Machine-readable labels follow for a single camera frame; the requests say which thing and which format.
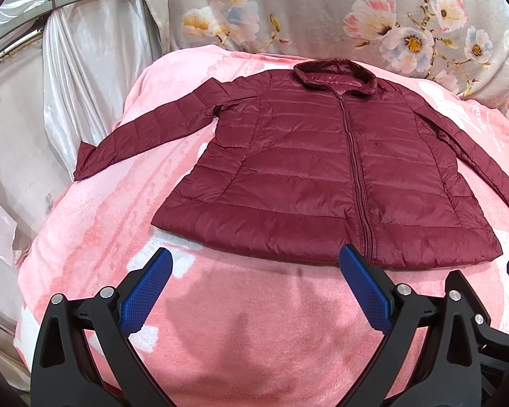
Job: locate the white satin curtain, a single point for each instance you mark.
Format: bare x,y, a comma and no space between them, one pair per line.
64,79

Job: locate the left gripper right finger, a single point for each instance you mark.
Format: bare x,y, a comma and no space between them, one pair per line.
449,371

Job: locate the grey floral quilt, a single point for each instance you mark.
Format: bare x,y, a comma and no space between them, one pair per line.
462,45

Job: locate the pink fleece blanket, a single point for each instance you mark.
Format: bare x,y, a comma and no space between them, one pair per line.
230,330

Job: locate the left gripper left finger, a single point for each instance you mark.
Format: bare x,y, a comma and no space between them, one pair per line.
64,372

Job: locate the maroon puffer jacket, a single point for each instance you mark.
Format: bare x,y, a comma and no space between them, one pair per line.
309,159

